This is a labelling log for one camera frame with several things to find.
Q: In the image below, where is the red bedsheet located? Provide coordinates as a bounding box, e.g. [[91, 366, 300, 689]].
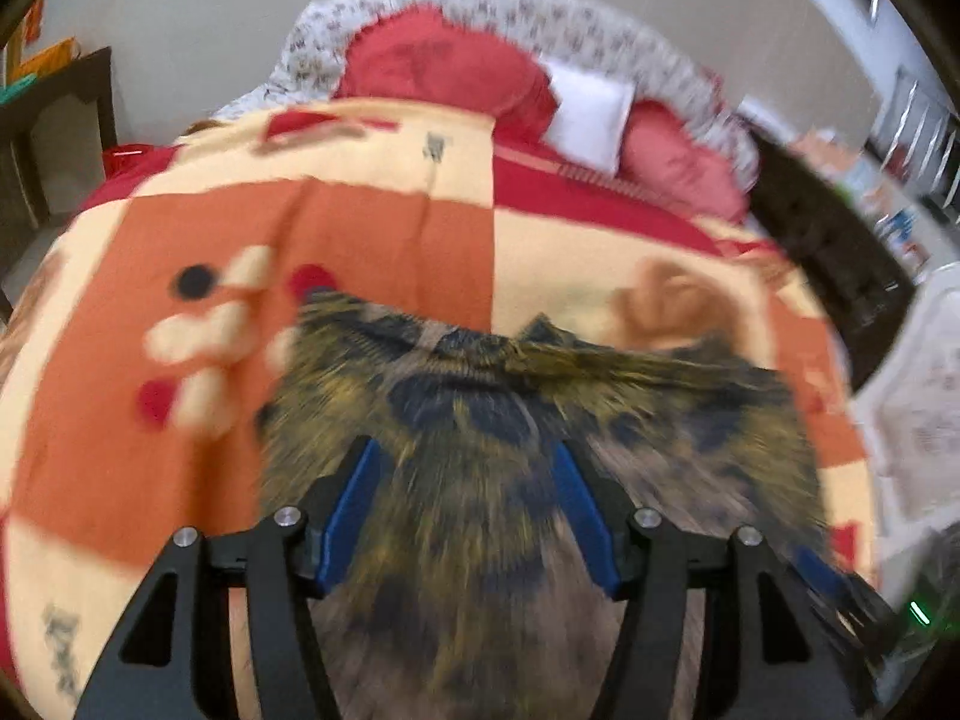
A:
[[81, 144, 755, 257]]

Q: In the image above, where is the orange cream printed blanket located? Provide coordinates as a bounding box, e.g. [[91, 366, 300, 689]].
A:
[[0, 97, 880, 720]]

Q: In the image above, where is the olive brown patterned garment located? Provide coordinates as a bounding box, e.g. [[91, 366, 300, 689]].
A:
[[255, 289, 835, 720]]

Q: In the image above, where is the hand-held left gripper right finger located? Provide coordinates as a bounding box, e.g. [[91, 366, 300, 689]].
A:
[[553, 441, 863, 720]]

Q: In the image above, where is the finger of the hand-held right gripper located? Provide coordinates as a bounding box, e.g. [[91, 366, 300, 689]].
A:
[[787, 540, 901, 700]]

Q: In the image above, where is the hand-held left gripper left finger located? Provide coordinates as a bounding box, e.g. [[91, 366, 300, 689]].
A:
[[75, 433, 385, 720]]

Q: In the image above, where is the red pillow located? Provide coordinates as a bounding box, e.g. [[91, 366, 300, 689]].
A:
[[332, 4, 561, 145], [617, 97, 752, 224]]

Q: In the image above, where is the dark wooden chair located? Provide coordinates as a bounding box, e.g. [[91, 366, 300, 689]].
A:
[[0, 46, 119, 242]]

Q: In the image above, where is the orange box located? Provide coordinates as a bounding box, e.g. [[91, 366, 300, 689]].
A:
[[13, 36, 77, 85]]

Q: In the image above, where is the white floral cover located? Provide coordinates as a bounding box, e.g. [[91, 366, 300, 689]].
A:
[[853, 261, 960, 541]]

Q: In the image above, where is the white pillow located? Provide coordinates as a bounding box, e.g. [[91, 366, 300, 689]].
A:
[[538, 58, 638, 176]]

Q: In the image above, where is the floral padded headboard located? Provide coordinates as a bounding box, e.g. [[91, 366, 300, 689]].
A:
[[216, 0, 760, 190]]

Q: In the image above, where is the clutter of colourful boxes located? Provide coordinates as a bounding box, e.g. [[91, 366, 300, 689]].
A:
[[793, 126, 940, 272]]

